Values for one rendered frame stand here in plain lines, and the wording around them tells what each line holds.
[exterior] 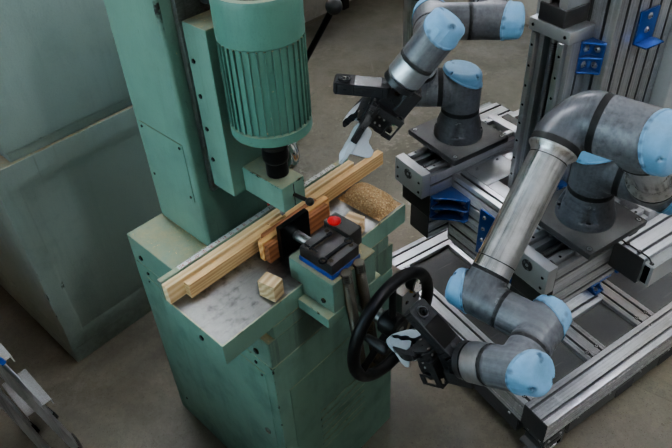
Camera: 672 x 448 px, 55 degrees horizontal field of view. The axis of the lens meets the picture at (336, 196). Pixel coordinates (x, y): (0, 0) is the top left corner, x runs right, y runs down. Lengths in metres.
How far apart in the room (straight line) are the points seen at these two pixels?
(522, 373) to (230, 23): 0.78
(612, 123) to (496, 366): 0.47
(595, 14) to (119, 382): 1.96
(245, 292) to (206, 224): 0.28
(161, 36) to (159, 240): 0.61
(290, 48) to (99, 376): 1.66
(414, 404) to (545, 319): 1.20
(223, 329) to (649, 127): 0.90
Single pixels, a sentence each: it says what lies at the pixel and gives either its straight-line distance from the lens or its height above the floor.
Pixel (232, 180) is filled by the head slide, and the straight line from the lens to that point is 1.51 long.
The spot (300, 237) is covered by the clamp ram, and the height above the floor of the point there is 0.96.
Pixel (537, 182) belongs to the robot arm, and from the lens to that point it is 1.24.
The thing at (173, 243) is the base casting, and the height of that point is 0.80.
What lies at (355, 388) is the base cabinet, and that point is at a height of 0.35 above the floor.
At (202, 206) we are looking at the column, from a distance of 1.62.
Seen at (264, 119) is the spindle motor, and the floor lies 1.27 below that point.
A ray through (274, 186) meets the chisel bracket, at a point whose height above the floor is 1.07.
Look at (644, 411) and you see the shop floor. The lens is 2.48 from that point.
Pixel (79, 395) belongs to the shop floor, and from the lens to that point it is 2.56.
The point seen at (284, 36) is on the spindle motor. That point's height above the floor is 1.44.
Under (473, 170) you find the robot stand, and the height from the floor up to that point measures 0.73.
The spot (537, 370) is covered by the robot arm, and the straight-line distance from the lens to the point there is 1.12.
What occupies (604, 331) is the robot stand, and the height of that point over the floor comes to 0.21.
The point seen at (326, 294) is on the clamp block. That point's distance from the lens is 1.39.
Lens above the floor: 1.94
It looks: 38 degrees down
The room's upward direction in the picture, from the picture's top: 3 degrees counter-clockwise
